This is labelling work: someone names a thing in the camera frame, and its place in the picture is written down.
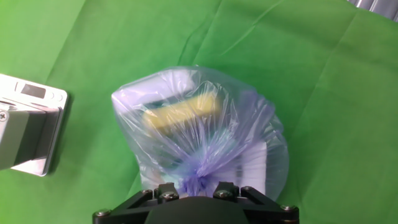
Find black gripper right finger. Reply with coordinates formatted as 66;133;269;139
213;181;300;224

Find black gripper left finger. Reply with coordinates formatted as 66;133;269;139
92;182;180;224

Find clear plastic bag with items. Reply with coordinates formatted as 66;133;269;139
111;65;290;202

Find yellow sponge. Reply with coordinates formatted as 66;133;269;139
142;92;222;135

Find green cloth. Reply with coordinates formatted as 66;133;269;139
0;0;398;224

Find white box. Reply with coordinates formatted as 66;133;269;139
111;68;200;110

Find grey box red button rear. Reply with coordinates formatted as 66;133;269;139
0;73;68;177

